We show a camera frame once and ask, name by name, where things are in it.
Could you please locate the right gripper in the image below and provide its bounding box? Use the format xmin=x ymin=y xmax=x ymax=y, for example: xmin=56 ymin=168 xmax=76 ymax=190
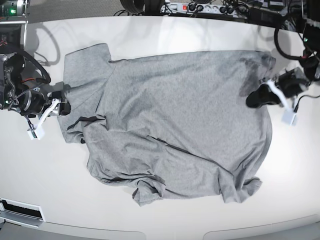
xmin=19 ymin=90 xmax=71 ymax=118

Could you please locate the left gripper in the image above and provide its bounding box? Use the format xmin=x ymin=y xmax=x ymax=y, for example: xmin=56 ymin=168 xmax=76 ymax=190
xmin=246 ymin=67 xmax=311 ymax=109

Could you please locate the grey t-shirt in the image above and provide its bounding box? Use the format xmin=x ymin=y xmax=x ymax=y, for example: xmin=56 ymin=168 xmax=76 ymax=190
xmin=58 ymin=43 xmax=276 ymax=206

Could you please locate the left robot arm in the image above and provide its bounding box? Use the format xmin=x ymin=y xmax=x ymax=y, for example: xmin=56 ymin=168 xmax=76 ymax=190
xmin=246 ymin=0 xmax=320 ymax=113

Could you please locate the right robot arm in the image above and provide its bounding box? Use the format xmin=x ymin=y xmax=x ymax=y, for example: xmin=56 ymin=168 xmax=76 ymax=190
xmin=0 ymin=0 xmax=71 ymax=118

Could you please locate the black power adapter box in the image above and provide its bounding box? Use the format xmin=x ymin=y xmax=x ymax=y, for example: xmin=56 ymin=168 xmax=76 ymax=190
xmin=246 ymin=8 xmax=282 ymax=28

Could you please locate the white power strip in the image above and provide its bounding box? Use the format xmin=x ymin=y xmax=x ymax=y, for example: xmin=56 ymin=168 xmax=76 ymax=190
xmin=160 ymin=2 xmax=238 ymax=16

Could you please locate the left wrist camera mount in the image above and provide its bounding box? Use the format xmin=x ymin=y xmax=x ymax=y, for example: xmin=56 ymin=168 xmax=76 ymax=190
xmin=260 ymin=76 xmax=298 ymax=126

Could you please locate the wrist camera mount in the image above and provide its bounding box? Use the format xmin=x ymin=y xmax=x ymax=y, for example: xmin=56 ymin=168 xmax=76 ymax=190
xmin=24 ymin=91 xmax=68 ymax=140
xmin=260 ymin=76 xmax=298 ymax=126

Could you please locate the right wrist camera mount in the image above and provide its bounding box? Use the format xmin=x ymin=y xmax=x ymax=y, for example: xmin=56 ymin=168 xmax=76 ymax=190
xmin=24 ymin=91 xmax=68 ymax=140

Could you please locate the black cable bundle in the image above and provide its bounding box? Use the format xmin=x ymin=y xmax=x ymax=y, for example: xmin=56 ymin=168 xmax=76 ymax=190
xmin=113 ymin=0 xmax=166 ymax=17

